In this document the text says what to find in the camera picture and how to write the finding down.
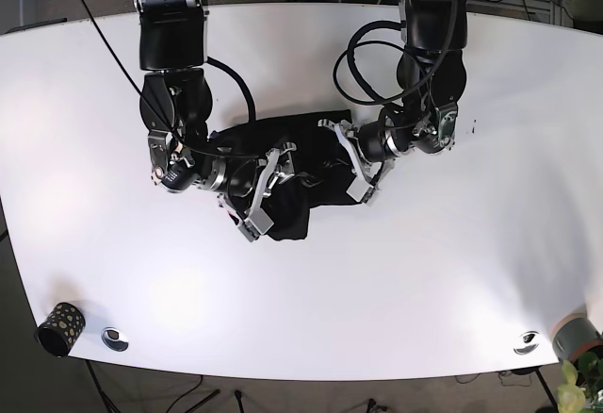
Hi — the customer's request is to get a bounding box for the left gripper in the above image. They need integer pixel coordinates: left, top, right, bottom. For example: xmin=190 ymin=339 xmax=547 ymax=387
xmin=317 ymin=119 xmax=397 ymax=206

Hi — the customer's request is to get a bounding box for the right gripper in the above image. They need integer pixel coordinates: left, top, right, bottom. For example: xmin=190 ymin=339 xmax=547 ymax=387
xmin=219 ymin=141 xmax=301 ymax=242

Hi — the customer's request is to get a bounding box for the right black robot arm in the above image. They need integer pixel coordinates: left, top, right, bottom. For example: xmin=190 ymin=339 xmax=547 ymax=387
xmin=135 ymin=0 xmax=309 ymax=240

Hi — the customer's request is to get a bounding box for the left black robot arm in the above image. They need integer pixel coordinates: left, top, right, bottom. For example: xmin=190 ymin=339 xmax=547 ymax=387
xmin=321 ymin=0 xmax=467 ymax=203

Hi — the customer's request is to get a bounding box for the left silver table grommet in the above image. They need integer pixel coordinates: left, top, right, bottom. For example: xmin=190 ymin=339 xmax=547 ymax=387
xmin=101 ymin=327 xmax=129 ymax=352

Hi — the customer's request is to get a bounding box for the silver table grommet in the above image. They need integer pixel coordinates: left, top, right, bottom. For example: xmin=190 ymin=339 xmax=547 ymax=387
xmin=513 ymin=331 xmax=541 ymax=355
xmin=101 ymin=327 xmax=129 ymax=352

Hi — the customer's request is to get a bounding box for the black gold-dotted cup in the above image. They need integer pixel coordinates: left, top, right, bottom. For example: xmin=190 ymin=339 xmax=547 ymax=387
xmin=35 ymin=302 xmax=86 ymax=357

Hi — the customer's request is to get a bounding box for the right silver table grommet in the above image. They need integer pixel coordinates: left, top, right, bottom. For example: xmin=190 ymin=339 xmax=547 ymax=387
xmin=513 ymin=331 xmax=541 ymax=355

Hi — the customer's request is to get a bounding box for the grey flower pot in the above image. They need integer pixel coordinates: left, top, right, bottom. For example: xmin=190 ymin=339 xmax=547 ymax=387
xmin=550 ymin=313 xmax=602 ymax=363

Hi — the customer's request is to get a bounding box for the green potted plant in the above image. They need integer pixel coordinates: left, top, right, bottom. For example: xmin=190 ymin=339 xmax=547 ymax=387
xmin=557 ymin=351 xmax=602 ymax=413

